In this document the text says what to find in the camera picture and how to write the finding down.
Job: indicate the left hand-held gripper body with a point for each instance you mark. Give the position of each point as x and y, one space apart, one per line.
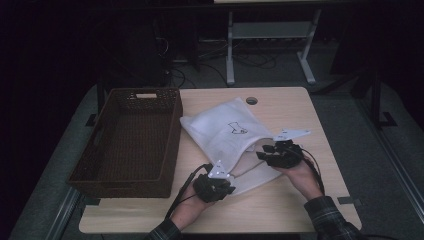
210 186

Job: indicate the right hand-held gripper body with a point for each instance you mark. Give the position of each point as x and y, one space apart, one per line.
286 155

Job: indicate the white mesh laundry bag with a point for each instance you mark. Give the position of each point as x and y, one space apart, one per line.
216 133

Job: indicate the brown woven basket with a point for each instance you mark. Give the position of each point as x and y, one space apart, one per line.
133 140

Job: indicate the person's left hand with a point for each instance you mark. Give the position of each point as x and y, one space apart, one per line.
190 210

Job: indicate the person's right hand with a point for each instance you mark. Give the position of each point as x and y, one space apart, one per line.
305 180

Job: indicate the grey tape strip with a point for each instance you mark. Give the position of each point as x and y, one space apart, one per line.
350 200

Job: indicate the black metal stand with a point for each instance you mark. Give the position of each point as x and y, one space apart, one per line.
100 96
375 100

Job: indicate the black tape strip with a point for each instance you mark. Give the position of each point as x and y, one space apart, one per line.
92 201

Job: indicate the metal floor rail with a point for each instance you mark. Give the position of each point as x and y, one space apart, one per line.
396 166
63 213

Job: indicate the white metal frame desk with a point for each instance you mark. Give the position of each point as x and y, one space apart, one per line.
270 30

